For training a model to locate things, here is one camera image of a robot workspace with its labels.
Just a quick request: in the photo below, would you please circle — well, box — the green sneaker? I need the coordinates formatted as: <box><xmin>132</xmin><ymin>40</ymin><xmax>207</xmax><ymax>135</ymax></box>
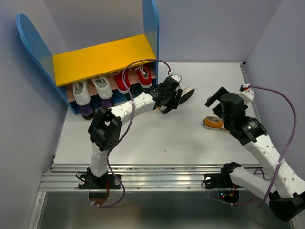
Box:
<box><xmin>136</xmin><ymin>84</ymin><xmax>144</xmax><ymax>95</ymax></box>
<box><xmin>125</xmin><ymin>87</ymin><xmax>135</xmax><ymax>101</ymax></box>

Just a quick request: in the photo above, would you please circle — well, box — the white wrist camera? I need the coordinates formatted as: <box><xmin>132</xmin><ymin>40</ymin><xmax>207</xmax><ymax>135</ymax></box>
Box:
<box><xmin>239</xmin><ymin>84</ymin><xmax>254</xmax><ymax>104</ymax></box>
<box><xmin>170</xmin><ymin>74</ymin><xmax>182</xmax><ymax>83</ymax></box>

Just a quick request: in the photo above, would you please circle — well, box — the purple sneaker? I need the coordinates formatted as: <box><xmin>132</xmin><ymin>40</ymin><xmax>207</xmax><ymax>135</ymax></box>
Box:
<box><xmin>79</xmin><ymin>103</ymin><xmax>96</xmax><ymax>120</ymax></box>
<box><xmin>99</xmin><ymin>97</ymin><xmax>114</xmax><ymax>108</ymax></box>

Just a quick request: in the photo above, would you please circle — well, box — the purple sneaker right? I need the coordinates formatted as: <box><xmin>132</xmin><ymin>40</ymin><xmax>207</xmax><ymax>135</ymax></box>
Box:
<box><xmin>99</xmin><ymin>97</ymin><xmax>114</xmax><ymax>108</ymax></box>

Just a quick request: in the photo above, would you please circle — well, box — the white sneaker left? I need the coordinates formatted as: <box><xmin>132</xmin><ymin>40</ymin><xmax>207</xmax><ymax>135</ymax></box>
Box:
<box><xmin>72</xmin><ymin>81</ymin><xmax>91</xmax><ymax>106</ymax></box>

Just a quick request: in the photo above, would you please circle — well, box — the purple sneaker left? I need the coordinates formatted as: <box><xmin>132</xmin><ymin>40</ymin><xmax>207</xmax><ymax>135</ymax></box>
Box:
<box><xmin>79</xmin><ymin>103</ymin><xmax>96</xmax><ymax>120</ymax></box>

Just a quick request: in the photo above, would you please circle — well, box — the white sneaker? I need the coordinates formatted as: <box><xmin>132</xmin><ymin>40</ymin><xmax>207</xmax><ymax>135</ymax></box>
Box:
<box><xmin>72</xmin><ymin>81</ymin><xmax>91</xmax><ymax>106</ymax></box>
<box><xmin>91</xmin><ymin>76</ymin><xmax>113</xmax><ymax>100</ymax></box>

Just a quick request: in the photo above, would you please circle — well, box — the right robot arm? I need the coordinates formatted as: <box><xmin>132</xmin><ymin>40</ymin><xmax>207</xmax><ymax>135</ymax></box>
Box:
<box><xmin>202</xmin><ymin>84</ymin><xmax>305</xmax><ymax>222</ymax></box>

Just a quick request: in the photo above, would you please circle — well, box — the blue yellow shoe shelf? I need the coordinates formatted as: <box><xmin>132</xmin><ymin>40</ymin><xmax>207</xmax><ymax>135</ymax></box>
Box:
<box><xmin>16</xmin><ymin>0</ymin><xmax>159</xmax><ymax>115</ymax></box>

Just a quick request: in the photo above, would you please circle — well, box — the red sneaker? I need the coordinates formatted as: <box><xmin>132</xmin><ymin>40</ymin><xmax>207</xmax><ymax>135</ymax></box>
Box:
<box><xmin>111</xmin><ymin>70</ymin><xmax>130</xmax><ymax>94</ymax></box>
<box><xmin>134</xmin><ymin>64</ymin><xmax>153</xmax><ymax>89</ymax></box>

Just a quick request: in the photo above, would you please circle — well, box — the aluminium rail frame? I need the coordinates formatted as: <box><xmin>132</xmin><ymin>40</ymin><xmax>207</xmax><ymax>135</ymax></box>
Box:
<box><xmin>28</xmin><ymin>62</ymin><xmax>296</xmax><ymax>229</ymax></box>

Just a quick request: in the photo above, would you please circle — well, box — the white sneaker right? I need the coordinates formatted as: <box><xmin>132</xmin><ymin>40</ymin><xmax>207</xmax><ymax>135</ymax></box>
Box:
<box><xmin>91</xmin><ymin>76</ymin><xmax>113</xmax><ymax>100</ymax></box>

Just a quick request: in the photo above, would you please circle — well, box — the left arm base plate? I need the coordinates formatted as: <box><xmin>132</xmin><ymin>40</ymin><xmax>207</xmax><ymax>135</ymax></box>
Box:
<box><xmin>75</xmin><ymin>173</ymin><xmax>121</xmax><ymax>190</ymax></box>

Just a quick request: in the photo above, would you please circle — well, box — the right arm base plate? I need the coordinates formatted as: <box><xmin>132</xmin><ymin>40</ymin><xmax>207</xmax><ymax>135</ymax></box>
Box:
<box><xmin>201</xmin><ymin>173</ymin><xmax>235</xmax><ymax>190</ymax></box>

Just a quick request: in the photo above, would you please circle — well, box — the orange sneaker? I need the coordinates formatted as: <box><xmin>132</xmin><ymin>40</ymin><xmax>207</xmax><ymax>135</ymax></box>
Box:
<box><xmin>203</xmin><ymin>116</ymin><xmax>225</xmax><ymax>130</ymax></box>
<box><xmin>158</xmin><ymin>86</ymin><xmax>195</xmax><ymax>114</ymax></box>

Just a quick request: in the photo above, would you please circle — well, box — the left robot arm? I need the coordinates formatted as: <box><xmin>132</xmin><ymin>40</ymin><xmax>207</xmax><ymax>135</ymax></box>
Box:
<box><xmin>85</xmin><ymin>74</ymin><xmax>182</xmax><ymax>188</ymax></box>

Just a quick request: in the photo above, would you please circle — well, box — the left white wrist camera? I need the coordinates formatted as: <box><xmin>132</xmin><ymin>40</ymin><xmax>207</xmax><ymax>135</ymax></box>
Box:
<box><xmin>170</xmin><ymin>74</ymin><xmax>182</xmax><ymax>83</ymax></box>

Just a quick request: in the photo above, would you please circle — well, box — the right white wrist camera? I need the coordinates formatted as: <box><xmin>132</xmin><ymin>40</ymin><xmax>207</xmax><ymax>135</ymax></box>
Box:
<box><xmin>239</xmin><ymin>84</ymin><xmax>254</xmax><ymax>104</ymax></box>

